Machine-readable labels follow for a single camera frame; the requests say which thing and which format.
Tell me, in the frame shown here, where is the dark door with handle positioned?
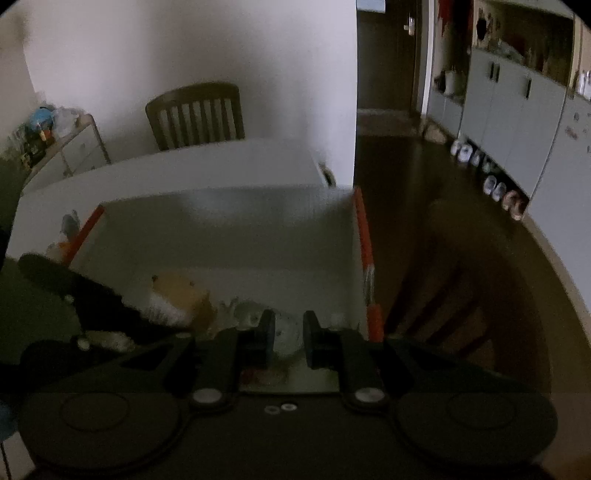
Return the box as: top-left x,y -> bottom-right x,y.
358,8 -> 424,114

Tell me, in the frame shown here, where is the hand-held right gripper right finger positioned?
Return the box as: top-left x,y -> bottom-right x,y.
302,310 -> 462,414

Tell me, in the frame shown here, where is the white bucket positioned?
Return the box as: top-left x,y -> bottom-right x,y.
441,69 -> 465,96

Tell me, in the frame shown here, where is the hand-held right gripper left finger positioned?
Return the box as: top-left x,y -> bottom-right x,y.
117,309 -> 278,413

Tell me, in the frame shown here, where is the slatted dark wooden chair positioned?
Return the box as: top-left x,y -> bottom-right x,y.
145,82 -> 245,152

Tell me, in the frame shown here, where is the curved-back dark wooden chair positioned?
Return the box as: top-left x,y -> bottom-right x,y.
383,198 -> 505,361

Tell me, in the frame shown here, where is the small toy on table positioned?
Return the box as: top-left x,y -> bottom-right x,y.
46,210 -> 90,267

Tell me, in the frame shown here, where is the wooden shelf unit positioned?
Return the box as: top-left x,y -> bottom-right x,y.
471,0 -> 591,95

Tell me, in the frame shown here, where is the orange white plush toy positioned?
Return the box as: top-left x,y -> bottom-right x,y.
122,272 -> 218,339

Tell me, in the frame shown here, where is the white drawer sideboard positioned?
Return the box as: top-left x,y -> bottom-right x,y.
21,115 -> 112,186

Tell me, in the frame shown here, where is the orange white cardboard box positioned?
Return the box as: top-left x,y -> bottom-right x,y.
65,185 -> 385,394

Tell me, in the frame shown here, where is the row of shoes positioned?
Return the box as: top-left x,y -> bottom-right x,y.
450,138 -> 530,222

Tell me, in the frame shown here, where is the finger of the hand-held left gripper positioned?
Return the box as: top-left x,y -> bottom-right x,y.
17,253 -> 155,333
19,335 -> 139,370

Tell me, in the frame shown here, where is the grey cabinet unit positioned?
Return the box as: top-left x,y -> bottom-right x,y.
427,46 -> 591,259

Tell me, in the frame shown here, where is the blue toy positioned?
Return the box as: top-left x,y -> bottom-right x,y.
28,107 -> 55,132

